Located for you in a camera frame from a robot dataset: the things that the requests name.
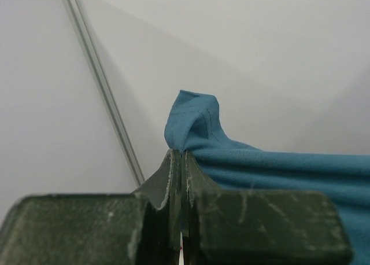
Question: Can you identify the left corner metal post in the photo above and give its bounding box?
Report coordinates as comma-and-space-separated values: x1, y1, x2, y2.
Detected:
63, 0, 145, 186

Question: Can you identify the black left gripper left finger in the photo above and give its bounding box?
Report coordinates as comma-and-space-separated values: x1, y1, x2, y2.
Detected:
1, 150, 182, 264

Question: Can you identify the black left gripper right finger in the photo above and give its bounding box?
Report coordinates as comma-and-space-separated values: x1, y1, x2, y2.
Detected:
182, 152, 353, 264

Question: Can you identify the dark teal blue t-shirt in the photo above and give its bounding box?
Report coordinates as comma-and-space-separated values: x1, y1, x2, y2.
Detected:
164, 90, 369, 264

